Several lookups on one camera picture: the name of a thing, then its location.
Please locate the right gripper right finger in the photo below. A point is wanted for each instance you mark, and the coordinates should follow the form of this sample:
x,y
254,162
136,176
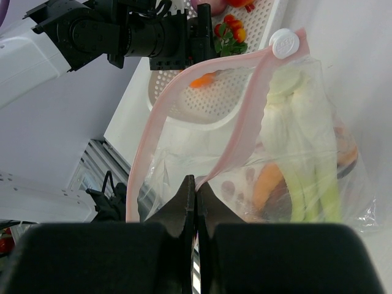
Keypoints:
x,y
212,214

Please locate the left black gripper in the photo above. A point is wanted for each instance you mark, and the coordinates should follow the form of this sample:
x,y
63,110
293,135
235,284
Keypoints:
x,y
161,32

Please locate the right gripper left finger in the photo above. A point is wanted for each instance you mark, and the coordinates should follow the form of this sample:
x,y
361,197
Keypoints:
x,y
175,262

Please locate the orange persimmon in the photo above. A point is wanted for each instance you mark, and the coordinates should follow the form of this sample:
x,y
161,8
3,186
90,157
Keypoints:
x,y
203,81

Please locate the white perforated plastic basket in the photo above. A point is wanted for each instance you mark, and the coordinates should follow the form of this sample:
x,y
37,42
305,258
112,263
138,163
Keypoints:
x,y
220,100

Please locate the purple sweet potato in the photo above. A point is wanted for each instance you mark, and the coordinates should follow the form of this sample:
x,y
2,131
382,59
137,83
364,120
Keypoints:
x,y
270,188

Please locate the clear pink-dotted zip bag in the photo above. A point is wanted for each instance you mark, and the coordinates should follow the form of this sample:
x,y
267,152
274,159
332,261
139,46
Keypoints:
x,y
260,130

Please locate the green celery stalk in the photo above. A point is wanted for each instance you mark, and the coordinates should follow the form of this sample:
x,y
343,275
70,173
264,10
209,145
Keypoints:
x,y
297,131

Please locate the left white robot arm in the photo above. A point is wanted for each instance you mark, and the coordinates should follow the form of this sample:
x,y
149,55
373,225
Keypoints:
x,y
58,37

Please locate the red chili peppers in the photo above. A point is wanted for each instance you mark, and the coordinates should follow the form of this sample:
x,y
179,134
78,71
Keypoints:
x,y
230,37

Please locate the purple onion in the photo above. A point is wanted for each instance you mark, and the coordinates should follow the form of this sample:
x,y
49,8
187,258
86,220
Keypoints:
x,y
217,6

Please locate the red tomato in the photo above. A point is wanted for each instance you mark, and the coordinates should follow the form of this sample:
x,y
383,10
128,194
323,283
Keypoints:
x,y
247,4

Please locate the aluminium mounting rail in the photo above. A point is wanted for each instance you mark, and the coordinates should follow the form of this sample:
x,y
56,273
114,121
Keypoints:
x,y
96,160

